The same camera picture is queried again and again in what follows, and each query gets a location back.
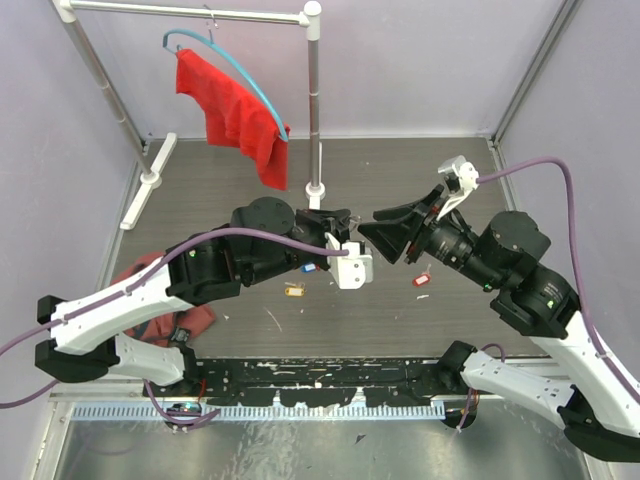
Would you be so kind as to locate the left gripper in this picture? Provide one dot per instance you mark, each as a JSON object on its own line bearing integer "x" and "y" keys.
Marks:
{"x": 333, "y": 223}

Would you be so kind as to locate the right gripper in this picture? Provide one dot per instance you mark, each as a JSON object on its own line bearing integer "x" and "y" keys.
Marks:
{"x": 389, "y": 236}

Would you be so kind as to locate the key with red tag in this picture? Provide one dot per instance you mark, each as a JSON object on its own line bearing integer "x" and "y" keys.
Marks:
{"x": 423, "y": 278}

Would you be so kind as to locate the wire keyring with keys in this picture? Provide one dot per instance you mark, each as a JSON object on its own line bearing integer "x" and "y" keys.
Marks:
{"x": 354, "y": 221}

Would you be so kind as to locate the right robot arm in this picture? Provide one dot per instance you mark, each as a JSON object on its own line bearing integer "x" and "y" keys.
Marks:
{"x": 591, "y": 407}

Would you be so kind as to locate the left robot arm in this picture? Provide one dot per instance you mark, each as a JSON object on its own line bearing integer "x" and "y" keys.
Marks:
{"x": 262, "y": 240}

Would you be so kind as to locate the key with blue tag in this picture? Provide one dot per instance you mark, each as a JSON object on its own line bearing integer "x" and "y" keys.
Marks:
{"x": 310, "y": 268}

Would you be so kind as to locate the key with yellow tag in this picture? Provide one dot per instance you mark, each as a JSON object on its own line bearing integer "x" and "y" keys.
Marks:
{"x": 295, "y": 290}

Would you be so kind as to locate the red shirt on hanger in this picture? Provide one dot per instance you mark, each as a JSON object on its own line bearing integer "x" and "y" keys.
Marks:
{"x": 234, "y": 117}

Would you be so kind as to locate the maroon shirt on table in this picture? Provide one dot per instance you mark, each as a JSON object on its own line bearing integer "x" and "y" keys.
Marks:
{"x": 173, "y": 328}

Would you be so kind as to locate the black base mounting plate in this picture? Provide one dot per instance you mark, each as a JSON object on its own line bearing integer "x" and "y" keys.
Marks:
{"x": 310, "y": 382}

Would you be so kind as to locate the metal clothes rack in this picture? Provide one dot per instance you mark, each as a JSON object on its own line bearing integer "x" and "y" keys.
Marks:
{"x": 121, "y": 44}

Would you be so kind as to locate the blue clothes hanger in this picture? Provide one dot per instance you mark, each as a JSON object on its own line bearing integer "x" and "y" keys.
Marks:
{"x": 253, "y": 86}

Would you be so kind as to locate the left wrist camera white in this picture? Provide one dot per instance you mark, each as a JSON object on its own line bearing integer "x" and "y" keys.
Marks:
{"x": 351, "y": 263}

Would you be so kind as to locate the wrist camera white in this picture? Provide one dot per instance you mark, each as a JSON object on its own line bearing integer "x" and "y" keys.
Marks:
{"x": 461, "y": 179}
{"x": 351, "y": 263}

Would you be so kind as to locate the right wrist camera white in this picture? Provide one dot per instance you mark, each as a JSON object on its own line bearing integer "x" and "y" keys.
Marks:
{"x": 461, "y": 179}

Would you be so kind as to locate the white slotted cable duct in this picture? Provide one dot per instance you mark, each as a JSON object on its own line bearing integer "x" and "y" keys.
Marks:
{"x": 357, "y": 411}

